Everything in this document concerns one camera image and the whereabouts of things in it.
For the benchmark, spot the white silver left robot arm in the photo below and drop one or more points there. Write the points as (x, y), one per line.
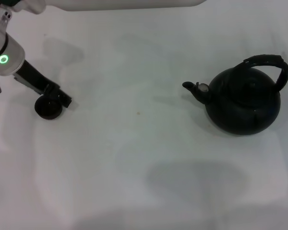
(4, 50)

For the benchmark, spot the white tablecloth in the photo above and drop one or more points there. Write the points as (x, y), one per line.
(134, 167)

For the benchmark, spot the small dark teacup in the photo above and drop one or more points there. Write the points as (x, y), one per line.
(48, 110)

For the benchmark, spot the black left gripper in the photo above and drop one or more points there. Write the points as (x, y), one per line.
(31, 75)

